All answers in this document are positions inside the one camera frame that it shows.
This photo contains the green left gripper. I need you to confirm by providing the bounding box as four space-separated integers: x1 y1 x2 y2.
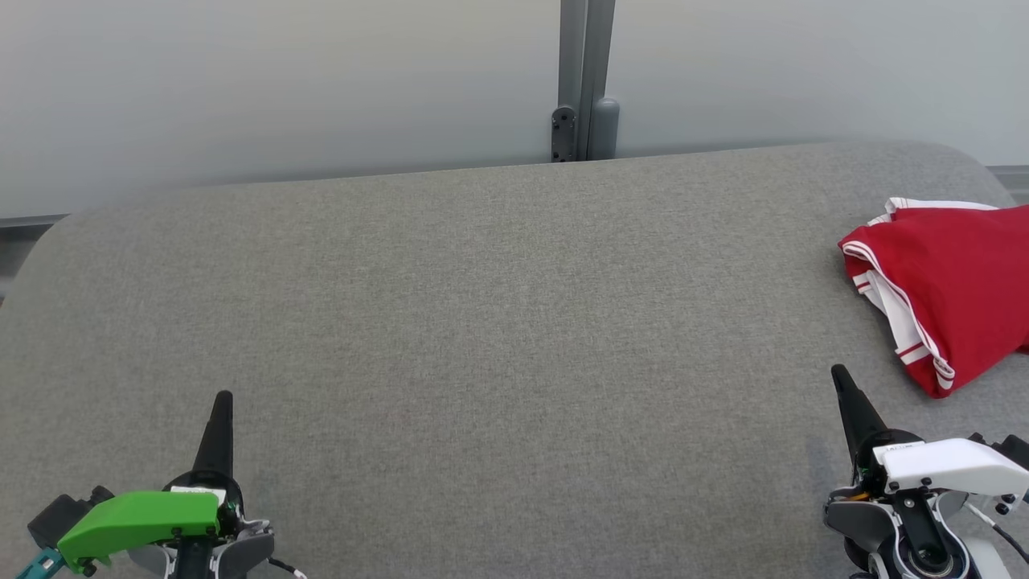
57 391 244 574

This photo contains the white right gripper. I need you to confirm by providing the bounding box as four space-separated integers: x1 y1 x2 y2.
830 364 1029 496

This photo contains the red jersey with black lettering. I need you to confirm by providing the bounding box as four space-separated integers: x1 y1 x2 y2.
838 197 1029 400

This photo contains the teal cable connector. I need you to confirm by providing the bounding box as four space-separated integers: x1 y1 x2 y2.
14 546 64 579

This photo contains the grey wall base rail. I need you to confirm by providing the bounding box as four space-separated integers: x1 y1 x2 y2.
0 212 70 234
987 164 1029 204

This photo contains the grey metal partition post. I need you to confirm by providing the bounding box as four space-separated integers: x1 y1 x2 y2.
551 0 621 164

